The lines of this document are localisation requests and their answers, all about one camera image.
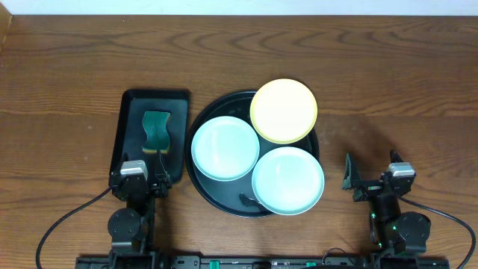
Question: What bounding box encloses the green yellow sponge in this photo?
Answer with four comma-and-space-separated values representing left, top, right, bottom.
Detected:
142, 111, 170, 154

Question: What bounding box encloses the light green plate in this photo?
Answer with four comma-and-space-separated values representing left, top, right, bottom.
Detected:
190, 116, 260, 182
252, 146, 325, 216

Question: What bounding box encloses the yellow plate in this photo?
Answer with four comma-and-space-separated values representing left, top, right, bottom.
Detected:
249, 78, 318, 144

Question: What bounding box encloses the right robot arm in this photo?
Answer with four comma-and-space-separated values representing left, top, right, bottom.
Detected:
341, 150, 431, 268

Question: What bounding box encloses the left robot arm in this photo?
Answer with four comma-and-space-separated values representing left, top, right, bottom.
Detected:
108, 152, 172, 269

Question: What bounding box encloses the black rectangular tray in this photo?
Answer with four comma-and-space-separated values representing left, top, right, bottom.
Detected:
110, 89, 189, 184

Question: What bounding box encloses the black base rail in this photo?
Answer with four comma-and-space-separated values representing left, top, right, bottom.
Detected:
75, 256, 450, 269

